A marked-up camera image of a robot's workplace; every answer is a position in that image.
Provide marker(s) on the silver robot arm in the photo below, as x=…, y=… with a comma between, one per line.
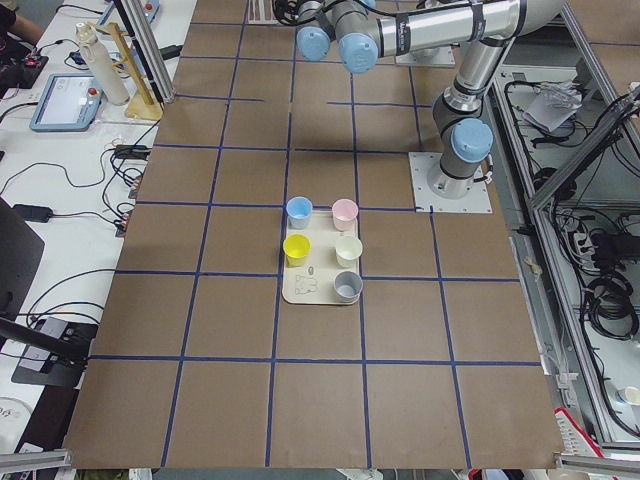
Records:
x=364, y=34

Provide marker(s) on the yellow ikea cup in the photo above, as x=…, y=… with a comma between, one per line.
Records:
x=296, y=248

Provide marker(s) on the cream ikea cup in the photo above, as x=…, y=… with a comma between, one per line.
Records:
x=348, y=250

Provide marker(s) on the pink ikea cup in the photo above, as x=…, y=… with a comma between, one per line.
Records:
x=344, y=213

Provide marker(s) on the grey ikea cup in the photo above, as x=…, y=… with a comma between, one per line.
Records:
x=348, y=286

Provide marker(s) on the cream serving tray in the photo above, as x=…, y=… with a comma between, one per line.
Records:
x=312, y=283

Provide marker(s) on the wooden mug tree stand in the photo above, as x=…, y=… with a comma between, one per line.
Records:
x=142, y=104

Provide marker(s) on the crumpled white paper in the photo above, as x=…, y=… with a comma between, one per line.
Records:
x=553, y=105

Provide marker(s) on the upper blue teach pendant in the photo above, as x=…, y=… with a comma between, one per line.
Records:
x=69, y=103

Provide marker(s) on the black power brick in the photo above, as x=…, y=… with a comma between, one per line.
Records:
x=34, y=213

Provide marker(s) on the black monitor stand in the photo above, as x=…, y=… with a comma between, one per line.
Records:
x=56, y=351

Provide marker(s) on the cream insulated bottle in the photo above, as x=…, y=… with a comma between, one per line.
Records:
x=98, y=60

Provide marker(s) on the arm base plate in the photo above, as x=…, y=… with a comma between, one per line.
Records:
x=435, y=192
x=439, y=57

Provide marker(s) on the white wire cup rack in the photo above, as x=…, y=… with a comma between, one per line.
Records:
x=261, y=13

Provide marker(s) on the aluminium frame post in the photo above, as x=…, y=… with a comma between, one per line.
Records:
x=134, y=19

